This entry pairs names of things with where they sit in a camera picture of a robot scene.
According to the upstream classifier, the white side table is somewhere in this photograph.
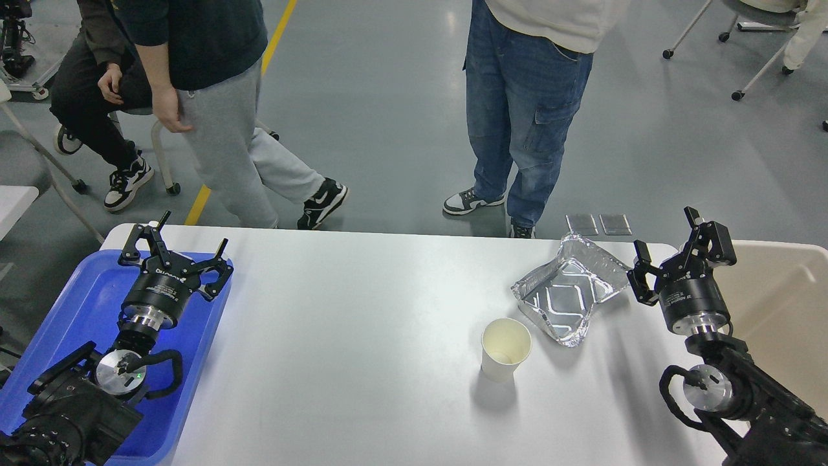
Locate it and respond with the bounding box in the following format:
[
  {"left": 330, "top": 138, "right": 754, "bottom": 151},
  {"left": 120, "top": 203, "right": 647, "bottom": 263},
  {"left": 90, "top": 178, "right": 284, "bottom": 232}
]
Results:
[{"left": 1, "top": 185, "right": 39, "bottom": 241}]

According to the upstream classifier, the beige plastic bin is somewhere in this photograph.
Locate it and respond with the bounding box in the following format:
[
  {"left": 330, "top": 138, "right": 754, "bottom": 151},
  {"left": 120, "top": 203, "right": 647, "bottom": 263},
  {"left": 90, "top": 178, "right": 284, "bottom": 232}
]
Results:
[{"left": 714, "top": 241, "right": 827, "bottom": 417}]

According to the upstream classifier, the white paper cup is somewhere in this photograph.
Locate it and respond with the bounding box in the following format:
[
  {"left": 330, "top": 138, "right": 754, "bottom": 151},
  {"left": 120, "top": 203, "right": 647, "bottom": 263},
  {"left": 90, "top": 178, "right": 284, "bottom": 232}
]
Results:
[{"left": 480, "top": 318, "right": 532, "bottom": 383}]

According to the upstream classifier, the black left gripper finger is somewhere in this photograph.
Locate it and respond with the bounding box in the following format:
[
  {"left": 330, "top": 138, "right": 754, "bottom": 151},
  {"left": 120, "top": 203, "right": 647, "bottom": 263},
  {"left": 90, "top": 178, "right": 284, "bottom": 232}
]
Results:
[
  {"left": 191, "top": 238, "right": 234, "bottom": 303},
  {"left": 118, "top": 210, "right": 173, "bottom": 267}
]

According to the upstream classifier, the person in grey sweatpants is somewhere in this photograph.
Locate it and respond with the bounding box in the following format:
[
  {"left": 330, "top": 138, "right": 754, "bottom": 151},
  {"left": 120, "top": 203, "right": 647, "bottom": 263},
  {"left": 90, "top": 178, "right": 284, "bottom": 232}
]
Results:
[{"left": 111, "top": 1, "right": 349, "bottom": 230}]

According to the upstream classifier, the right metal floor plate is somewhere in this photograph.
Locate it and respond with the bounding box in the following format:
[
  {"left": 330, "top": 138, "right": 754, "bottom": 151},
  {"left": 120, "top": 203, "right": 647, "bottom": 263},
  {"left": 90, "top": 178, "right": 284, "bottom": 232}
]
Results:
[{"left": 598, "top": 214, "right": 633, "bottom": 236}]

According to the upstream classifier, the seated person in black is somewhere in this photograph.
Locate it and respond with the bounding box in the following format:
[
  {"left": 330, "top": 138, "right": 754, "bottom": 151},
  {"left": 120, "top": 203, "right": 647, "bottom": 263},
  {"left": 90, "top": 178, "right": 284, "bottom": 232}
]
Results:
[{"left": 50, "top": 1, "right": 153, "bottom": 212}]

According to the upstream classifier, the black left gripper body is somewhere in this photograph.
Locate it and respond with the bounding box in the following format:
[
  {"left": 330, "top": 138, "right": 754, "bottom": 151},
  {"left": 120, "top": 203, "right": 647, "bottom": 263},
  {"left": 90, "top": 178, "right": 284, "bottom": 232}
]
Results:
[{"left": 120, "top": 258, "right": 204, "bottom": 330}]

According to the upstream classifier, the chair at top right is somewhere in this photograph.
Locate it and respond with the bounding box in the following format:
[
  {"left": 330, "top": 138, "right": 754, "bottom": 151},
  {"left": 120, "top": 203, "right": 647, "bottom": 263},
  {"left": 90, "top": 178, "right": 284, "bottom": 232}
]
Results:
[{"left": 653, "top": 1, "right": 826, "bottom": 108}]

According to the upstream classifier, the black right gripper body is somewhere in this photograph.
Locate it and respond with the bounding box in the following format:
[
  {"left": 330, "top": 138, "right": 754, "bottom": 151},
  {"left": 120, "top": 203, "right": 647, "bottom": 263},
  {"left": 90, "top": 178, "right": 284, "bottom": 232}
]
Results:
[{"left": 655, "top": 263, "right": 731, "bottom": 336}]

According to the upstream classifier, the crumpled aluminium foil tray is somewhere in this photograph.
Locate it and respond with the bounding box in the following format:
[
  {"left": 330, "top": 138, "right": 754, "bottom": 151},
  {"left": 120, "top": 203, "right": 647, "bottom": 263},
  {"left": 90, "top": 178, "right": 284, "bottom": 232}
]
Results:
[{"left": 511, "top": 234, "right": 630, "bottom": 348}]

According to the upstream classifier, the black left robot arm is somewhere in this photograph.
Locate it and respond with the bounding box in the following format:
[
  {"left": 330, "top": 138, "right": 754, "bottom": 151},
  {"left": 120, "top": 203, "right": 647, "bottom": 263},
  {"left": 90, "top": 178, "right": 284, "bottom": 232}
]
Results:
[{"left": 2, "top": 220, "right": 234, "bottom": 465}]

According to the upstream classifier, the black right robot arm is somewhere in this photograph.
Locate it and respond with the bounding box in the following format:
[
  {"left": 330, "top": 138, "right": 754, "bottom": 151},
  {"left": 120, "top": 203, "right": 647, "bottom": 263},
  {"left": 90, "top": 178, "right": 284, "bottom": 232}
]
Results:
[{"left": 627, "top": 206, "right": 827, "bottom": 465}]

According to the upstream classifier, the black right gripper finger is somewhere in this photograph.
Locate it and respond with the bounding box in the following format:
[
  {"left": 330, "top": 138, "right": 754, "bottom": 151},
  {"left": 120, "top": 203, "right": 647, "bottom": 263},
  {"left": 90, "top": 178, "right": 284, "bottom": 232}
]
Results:
[
  {"left": 627, "top": 241, "right": 666, "bottom": 306},
  {"left": 678, "top": 206, "right": 737, "bottom": 271}
]

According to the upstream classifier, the left metal floor plate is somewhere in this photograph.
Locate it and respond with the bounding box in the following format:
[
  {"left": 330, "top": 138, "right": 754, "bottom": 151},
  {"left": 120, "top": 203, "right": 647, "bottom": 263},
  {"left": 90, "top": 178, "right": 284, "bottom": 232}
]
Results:
[{"left": 565, "top": 214, "right": 598, "bottom": 236}]

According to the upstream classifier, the metal floor plate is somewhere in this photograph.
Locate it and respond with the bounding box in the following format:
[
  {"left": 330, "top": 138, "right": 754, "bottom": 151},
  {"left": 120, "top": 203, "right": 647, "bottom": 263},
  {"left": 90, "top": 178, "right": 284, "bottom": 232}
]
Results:
[
  {"left": 565, "top": 214, "right": 598, "bottom": 236},
  {"left": 598, "top": 214, "right": 633, "bottom": 236}
]

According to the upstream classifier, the blue plastic tray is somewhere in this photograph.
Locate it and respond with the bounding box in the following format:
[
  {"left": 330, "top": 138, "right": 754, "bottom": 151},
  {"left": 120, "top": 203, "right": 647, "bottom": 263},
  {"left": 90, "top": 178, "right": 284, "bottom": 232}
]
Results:
[{"left": 1, "top": 250, "right": 231, "bottom": 465}]

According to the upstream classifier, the person in blue jeans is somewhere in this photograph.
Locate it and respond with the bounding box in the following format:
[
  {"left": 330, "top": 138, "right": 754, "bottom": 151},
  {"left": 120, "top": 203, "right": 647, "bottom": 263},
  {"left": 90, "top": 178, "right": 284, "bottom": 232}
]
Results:
[{"left": 443, "top": 1, "right": 629, "bottom": 239}]

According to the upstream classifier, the person in white top right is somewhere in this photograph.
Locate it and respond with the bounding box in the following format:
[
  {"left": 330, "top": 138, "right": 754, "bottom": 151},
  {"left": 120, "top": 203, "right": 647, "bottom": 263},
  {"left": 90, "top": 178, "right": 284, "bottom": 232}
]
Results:
[{"left": 783, "top": 1, "right": 827, "bottom": 74}]

